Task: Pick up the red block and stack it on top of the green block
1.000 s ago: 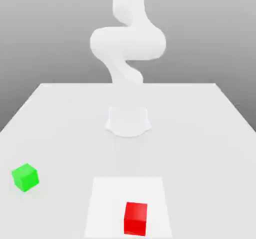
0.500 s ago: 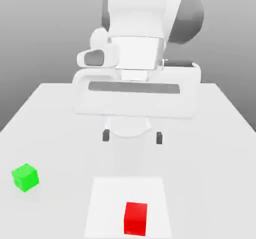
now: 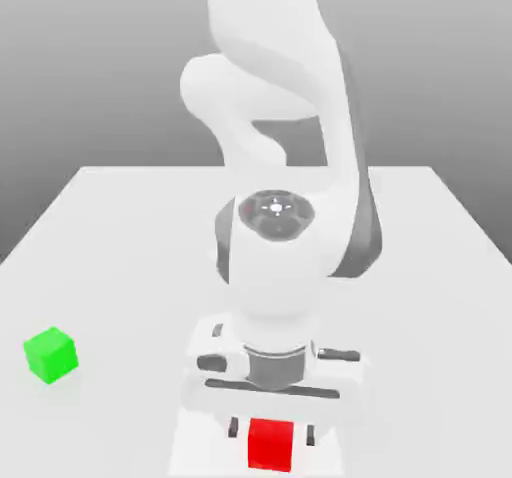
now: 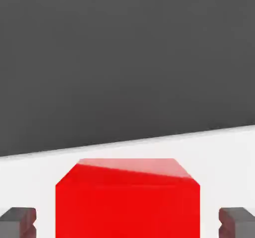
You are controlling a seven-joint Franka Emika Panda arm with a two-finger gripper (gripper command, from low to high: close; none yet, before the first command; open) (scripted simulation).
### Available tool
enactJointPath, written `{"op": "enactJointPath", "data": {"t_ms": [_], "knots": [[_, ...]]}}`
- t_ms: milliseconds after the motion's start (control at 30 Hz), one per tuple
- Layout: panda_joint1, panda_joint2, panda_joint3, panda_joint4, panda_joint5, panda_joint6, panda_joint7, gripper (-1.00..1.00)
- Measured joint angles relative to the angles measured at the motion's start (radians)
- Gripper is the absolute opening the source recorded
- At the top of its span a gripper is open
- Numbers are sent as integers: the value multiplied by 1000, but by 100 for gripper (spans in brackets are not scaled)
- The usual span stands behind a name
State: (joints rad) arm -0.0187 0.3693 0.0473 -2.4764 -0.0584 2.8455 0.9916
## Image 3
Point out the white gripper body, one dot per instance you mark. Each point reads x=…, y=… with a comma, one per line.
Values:
x=276, y=404

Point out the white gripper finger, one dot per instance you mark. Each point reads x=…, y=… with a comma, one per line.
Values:
x=233, y=426
x=310, y=434

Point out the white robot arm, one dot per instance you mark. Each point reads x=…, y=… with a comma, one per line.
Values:
x=276, y=270

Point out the small red cube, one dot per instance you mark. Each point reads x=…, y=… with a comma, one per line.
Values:
x=270, y=446

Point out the small green cube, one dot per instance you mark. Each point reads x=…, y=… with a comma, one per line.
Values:
x=50, y=356

